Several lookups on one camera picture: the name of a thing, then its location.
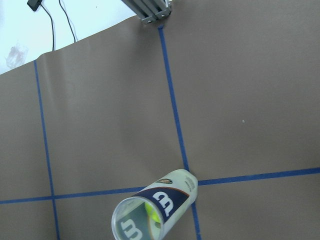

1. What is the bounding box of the clear tennis ball can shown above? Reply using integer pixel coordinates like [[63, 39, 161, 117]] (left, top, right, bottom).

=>
[[111, 169, 198, 240]]

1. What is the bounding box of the aluminium frame post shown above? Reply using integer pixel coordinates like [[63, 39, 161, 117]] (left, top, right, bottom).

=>
[[122, 0, 172, 24]]

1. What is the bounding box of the yellow tennis ball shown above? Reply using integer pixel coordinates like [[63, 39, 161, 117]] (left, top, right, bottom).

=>
[[144, 202, 161, 223]]

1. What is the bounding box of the brown paper table cover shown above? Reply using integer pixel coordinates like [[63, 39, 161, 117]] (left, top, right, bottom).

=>
[[0, 0, 320, 240]]

